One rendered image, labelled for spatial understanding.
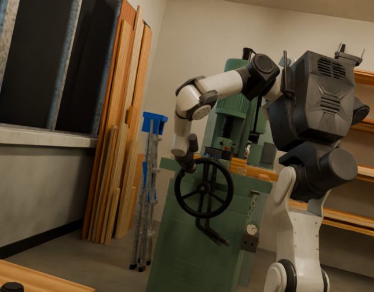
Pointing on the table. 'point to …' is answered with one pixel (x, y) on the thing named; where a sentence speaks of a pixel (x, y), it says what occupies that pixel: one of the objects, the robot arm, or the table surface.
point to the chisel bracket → (224, 143)
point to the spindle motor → (231, 108)
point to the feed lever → (255, 124)
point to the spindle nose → (227, 127)
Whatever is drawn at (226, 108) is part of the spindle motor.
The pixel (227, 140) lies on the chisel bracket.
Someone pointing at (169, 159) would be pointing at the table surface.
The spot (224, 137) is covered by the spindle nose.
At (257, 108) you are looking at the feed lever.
